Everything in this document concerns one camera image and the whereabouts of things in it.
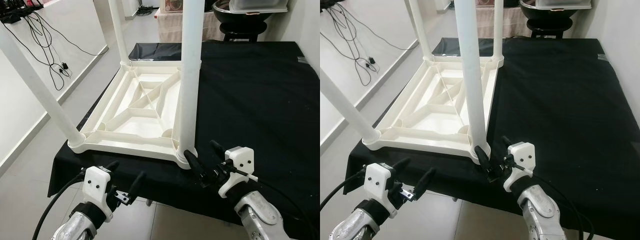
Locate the large black wok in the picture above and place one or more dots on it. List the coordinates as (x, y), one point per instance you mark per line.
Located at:
(552, 16)
(245, 17)

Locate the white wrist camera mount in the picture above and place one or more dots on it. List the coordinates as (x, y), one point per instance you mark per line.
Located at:
(521, 157)
(377, 185)
(96, 187)
(242, 160)

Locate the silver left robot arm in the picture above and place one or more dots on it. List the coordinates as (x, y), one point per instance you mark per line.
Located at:
(75, 227)
(357, 225)

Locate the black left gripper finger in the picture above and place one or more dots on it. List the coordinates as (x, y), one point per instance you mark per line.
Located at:
(111, 167)
(402, 165)
(137, 186)
(425, 183)

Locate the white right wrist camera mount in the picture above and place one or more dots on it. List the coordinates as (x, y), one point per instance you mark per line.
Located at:
(242, 160)
(521, 157)

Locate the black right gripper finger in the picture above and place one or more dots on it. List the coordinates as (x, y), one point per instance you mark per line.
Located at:
(483, 160)
(194, 167)
(218, 150)
(506, 142)

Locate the black tablecloth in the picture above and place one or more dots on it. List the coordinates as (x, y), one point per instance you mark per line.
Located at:
(560, 110)
(260, 110)

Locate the pink cloth covered table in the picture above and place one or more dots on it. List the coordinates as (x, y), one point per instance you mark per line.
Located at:
(170, 27)
(515, 25)

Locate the white plastic table leg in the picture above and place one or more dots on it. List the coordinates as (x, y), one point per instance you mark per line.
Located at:
(420, 27)
(191, 75)
(472, 75)
(40, 85)
(119, 30)
(498, 30)
(350, 110)

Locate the clear plastic storage box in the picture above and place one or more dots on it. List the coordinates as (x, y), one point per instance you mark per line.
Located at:
(257, 6)
(565, 4)

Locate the white plastic table top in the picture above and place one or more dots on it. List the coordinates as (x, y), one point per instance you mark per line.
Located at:
(425, 120)
(135, 125)

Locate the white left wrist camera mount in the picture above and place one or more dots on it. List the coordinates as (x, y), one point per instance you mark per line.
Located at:
(96, 187)
(377, 185)

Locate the red printed box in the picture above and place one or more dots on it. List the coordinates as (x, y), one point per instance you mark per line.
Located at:
(174, 4)

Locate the small grey tape patch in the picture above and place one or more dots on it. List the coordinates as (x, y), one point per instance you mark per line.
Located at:
(301, 60)
(602, 56)

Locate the black router with antennas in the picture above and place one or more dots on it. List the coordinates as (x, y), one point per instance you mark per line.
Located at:
(15, 15)

